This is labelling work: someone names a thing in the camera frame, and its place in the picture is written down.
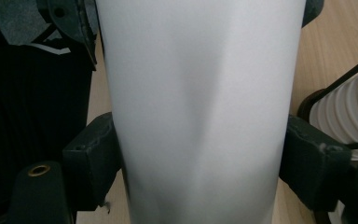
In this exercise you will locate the single white paper cup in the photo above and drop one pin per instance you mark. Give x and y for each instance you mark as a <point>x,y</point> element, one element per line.
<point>199,109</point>

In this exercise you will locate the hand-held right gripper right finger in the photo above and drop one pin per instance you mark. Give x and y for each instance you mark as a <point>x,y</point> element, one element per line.
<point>313,161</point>

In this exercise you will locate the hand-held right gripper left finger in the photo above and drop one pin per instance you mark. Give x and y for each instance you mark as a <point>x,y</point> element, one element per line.
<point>90,158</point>

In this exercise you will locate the stack of white paper cups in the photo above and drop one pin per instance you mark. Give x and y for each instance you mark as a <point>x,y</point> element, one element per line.
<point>351,112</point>

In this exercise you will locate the black double cup holder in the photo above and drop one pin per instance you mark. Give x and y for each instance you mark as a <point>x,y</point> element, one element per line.
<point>304,107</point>

